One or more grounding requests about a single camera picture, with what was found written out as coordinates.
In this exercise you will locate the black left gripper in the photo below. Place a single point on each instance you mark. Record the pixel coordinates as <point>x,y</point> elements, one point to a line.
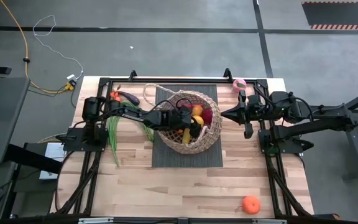
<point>177,121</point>

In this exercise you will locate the yellow banana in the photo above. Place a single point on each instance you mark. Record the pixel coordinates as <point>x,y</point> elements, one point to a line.
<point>186,137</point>

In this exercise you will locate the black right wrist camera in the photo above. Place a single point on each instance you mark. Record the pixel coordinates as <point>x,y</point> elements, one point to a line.
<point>253,100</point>

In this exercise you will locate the black aluminium mast beam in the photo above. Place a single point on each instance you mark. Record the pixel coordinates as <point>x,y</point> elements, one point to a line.
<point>33,158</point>

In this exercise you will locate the purple eggplant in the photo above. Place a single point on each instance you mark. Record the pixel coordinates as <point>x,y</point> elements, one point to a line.
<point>132,99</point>

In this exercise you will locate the yellow plug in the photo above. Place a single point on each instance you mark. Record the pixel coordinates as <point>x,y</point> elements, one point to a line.
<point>70,85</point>

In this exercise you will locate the small yellow-orange tangerine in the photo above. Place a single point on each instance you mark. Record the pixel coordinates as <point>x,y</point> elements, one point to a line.
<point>197,110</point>

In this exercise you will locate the large orange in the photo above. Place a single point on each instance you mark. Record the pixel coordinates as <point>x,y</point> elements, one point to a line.
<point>251,204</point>

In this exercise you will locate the dark grey placemat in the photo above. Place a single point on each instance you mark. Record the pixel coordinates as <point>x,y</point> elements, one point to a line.
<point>166,158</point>

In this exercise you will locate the green onion stalks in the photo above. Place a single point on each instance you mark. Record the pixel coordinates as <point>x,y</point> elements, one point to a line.
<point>113,140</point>

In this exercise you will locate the dark red round fruit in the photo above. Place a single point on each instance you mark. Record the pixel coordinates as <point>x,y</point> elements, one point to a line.
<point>209,117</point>

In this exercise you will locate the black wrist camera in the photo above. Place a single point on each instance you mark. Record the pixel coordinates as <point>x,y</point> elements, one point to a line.
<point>186,111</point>
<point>253,100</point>

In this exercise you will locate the black mat with hazard stripes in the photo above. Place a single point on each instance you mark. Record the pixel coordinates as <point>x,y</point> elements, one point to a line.
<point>337,14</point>

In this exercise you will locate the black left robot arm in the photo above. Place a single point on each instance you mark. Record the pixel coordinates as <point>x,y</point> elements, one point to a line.
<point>135,116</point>

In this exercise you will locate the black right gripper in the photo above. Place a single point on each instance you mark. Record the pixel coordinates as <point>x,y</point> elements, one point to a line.
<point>264,114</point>

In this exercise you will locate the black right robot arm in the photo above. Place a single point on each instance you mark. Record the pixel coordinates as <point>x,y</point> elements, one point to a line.
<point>315,126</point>

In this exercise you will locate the white adapter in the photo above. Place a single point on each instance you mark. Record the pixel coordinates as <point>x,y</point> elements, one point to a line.
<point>71,76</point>

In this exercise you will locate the white box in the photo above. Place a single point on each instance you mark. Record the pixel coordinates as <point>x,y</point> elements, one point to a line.
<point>53,154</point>

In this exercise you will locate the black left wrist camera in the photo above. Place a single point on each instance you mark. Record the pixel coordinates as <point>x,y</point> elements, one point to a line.
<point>186,111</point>

